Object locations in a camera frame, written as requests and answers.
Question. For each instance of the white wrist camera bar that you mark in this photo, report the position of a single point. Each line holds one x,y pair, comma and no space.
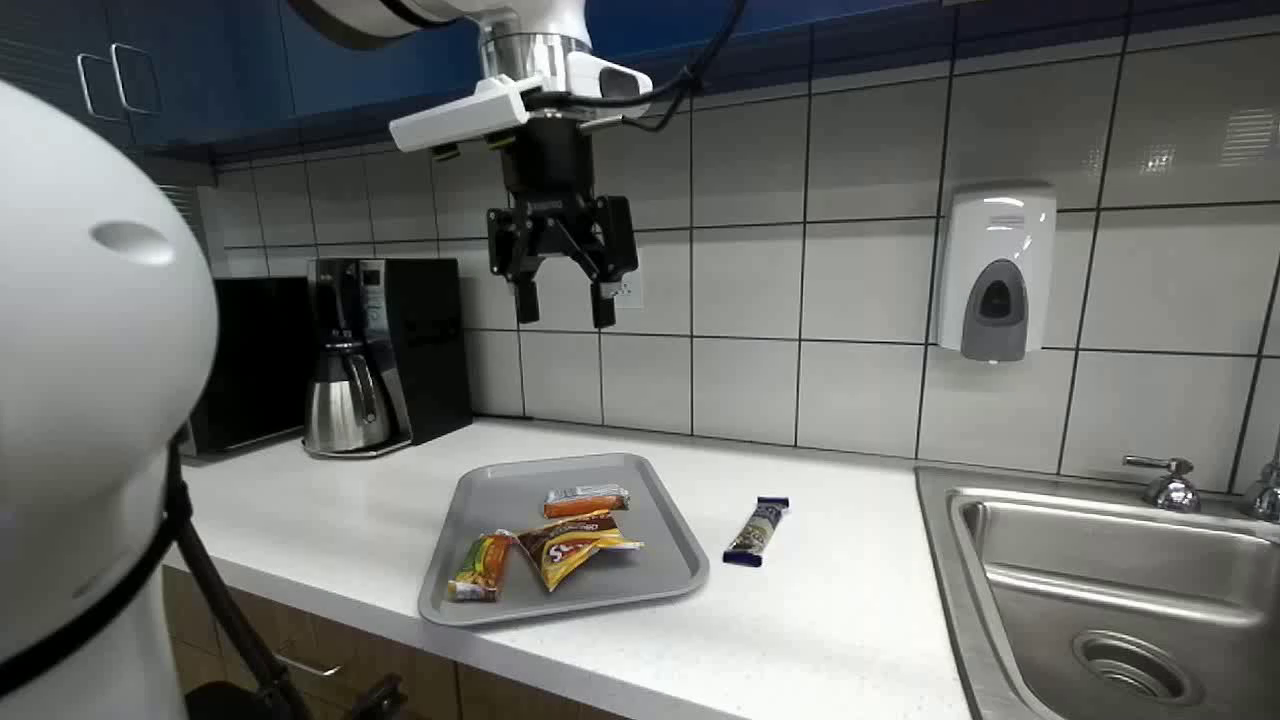
452,123

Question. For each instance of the wooden lower cabinets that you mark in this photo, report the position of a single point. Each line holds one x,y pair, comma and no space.
264,626

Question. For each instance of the chrome sink faucet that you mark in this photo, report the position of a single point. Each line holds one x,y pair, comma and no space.
1175,485

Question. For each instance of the dark blue snack bar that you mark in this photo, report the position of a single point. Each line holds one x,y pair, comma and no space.
759,529

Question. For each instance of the white wall soap dispenser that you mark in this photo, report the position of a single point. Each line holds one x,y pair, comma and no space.
992,266

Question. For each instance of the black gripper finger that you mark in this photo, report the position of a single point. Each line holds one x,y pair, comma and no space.
514,247
608,247

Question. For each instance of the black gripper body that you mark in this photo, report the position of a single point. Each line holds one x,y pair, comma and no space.
544,167

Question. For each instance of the black coffee maker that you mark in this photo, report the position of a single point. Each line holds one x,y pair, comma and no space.
424,346

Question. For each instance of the brown yellow Fritos chip bag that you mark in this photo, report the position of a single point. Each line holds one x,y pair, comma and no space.
566,554

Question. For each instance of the stainless steel sink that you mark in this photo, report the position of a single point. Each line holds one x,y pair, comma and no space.
1105,585

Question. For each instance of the small yellow green snack packet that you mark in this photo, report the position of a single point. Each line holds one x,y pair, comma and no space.
483,564

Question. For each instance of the blue upper cabinets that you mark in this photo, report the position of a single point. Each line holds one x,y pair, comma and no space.
865,25

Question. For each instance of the stainless steel coffee carafe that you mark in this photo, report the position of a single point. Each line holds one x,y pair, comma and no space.
347,400

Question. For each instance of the small orange white snack packet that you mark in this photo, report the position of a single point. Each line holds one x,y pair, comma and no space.
587,501

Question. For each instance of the grey plastic tray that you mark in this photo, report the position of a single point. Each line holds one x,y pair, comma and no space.
507,493

